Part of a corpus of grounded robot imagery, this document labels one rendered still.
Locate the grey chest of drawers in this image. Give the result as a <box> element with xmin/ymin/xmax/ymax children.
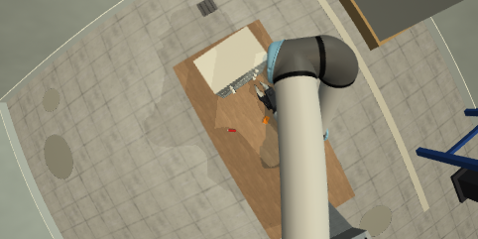
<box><xmin>193</xmin><ymin>26</ymin><xmax>267</xmax><ymax>98</ymax></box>

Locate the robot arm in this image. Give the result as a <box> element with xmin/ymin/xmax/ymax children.
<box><xmin>265</xmin><ymin>35</ymin><xmax>359</xmax><ymax>239</ymax></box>

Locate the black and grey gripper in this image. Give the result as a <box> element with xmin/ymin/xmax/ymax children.
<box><xmin>255</xmin><ymin>81</ymin><xmax>277</xmax><ymax>114</ymax></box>

